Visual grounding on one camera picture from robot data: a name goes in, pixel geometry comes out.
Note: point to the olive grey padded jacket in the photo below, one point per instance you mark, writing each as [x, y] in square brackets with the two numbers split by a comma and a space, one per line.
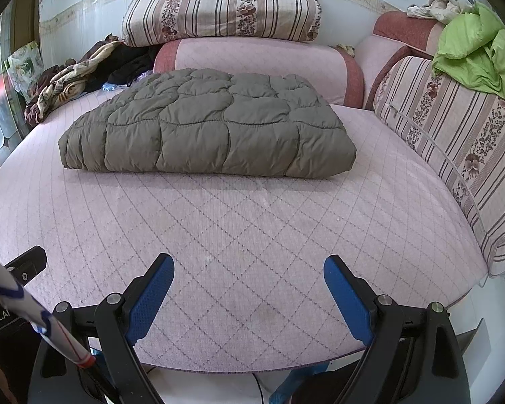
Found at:
[202, 130]

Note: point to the large striped floral pillow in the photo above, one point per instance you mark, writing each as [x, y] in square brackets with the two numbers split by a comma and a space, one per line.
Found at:
[219, 8]

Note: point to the pink quilted bed mattress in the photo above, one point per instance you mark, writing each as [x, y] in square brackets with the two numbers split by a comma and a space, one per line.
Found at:
[235, 235]

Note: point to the pink backrest cushion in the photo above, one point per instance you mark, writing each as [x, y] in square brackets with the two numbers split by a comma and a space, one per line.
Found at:
[256, 57]

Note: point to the floral printed board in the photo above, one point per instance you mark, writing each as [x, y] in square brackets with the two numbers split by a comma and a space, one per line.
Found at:
[25, 65]

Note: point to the red pink cushion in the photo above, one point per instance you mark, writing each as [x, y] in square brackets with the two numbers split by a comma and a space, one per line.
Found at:
[399, 29]

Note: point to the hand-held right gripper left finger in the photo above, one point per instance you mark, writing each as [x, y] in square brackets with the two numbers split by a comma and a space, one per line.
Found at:
[149, 298]

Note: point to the brown and beige blanket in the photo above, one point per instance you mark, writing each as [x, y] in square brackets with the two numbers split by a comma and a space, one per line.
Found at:
[67, 80]

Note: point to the green cloth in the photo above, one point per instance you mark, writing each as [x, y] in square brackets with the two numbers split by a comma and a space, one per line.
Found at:
[475, 50]

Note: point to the black clothes pile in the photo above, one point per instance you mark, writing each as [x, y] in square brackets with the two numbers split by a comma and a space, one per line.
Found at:
[130, 67]

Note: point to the long striped floral cushion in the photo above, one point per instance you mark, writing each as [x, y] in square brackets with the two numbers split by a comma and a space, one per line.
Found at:
[458, 134]

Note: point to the cream cloth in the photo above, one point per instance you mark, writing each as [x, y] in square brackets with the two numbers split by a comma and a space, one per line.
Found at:
[442, 4]

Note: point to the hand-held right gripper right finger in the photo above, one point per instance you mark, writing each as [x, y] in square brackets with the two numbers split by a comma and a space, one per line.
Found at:
[347, 298]

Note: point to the patterned glass door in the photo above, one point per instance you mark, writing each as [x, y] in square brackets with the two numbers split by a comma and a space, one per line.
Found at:
[0, 105]

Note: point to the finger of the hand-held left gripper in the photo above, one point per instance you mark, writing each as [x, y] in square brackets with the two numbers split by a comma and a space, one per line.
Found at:
[27, 264]

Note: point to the blue plastic bag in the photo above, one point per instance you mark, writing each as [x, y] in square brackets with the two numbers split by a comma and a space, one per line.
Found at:
[109, 87]

